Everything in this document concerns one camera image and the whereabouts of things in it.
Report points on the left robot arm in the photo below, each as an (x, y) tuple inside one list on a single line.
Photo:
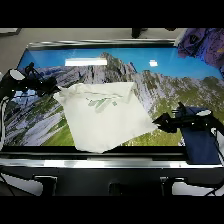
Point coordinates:
[(13, 81)]

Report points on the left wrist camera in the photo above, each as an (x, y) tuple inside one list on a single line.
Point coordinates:
[(30, 68)]

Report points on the purple garment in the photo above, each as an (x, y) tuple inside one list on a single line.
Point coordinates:
[(203, 45)]

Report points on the silver frame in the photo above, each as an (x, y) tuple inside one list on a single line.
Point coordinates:
[(110, 163)]

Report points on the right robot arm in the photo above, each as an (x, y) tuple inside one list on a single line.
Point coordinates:
[(203, 121)]

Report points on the dark blue garment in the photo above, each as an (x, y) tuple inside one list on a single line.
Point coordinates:
[(200, 146)]

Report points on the white T-shirt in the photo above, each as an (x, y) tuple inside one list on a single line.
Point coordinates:
[(103, 123)]

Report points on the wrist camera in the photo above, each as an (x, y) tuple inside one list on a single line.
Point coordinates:
[(181, 108), (30, 68)]

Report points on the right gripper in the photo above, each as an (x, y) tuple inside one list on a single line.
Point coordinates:
[(168, 122)]

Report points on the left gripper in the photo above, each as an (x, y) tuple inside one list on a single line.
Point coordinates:
[(46, 86)]

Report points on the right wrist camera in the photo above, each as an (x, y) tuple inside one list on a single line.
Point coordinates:
[(181, 108)]

